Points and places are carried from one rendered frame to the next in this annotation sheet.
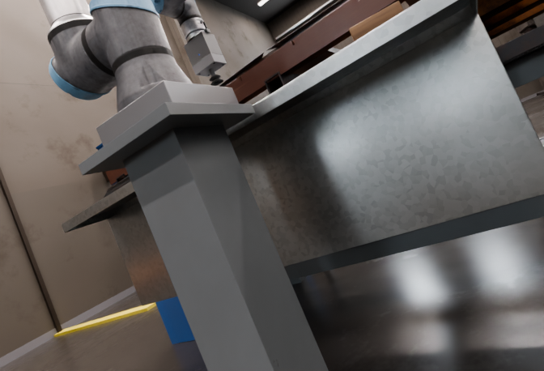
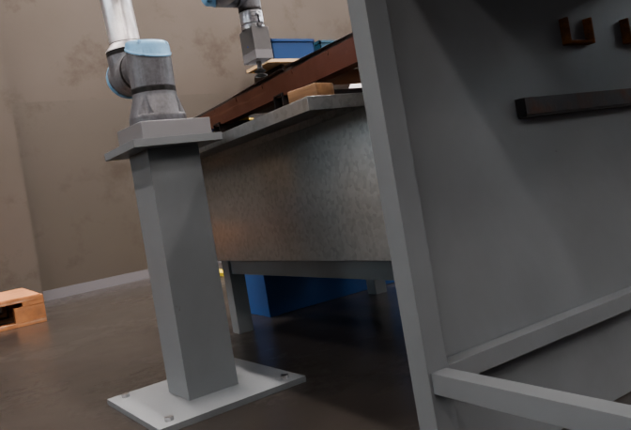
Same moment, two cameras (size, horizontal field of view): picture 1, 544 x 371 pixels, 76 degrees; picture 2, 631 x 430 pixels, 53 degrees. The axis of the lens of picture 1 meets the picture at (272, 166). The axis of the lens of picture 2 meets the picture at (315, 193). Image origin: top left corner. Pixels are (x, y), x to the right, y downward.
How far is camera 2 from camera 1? 1.15 m
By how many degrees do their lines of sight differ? 26
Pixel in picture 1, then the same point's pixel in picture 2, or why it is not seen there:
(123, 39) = (135, 78)
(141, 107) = (132, 131)
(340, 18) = (317, 65)
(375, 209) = (313, 235)
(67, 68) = (113, 80)
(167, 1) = (219, 0)
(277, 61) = (282, 83)
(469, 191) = (356, 242)
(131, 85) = (134, 112)
